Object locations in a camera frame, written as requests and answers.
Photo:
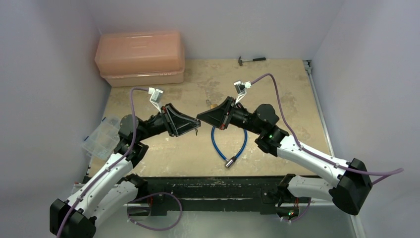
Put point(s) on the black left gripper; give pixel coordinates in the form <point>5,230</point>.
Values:
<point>177,123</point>

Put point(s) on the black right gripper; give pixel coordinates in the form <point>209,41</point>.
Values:
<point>228,113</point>

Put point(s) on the brass padlock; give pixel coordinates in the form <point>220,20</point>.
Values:
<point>210,104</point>

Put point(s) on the blue cable lock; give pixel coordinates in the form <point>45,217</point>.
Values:
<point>228,162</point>

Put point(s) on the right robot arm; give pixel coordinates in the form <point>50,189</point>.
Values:
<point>345,183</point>

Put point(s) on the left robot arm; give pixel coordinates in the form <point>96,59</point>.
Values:
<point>113,185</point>

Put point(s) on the clear plastic screw organizer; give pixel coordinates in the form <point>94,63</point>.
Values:
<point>104,139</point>

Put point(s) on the pink plastic toolbox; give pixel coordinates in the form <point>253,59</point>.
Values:
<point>141,58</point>

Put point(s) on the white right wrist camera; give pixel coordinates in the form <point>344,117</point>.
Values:
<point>241,88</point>

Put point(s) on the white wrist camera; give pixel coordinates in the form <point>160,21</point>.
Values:
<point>155,97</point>
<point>241,88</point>

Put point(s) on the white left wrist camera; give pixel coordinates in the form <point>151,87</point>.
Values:
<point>155,97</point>

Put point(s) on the small black-handled hammer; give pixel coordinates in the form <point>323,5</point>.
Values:
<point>242,61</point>

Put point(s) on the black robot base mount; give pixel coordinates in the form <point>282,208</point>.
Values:
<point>266,195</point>

